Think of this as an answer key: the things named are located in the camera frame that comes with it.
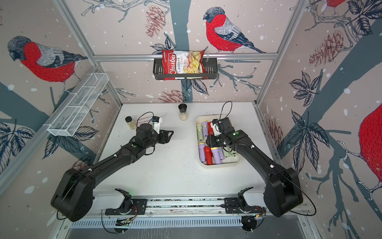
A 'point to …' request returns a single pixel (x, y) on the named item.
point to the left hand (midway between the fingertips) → (171, 128)
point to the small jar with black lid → (130, 122)
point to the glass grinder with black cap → (183, 115)
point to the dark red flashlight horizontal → (209, 155)
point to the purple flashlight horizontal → (218, 155)
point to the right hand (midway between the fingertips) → (210, 139)
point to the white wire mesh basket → (79, 104)
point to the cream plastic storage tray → (228, 161)
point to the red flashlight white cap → (211, 132)
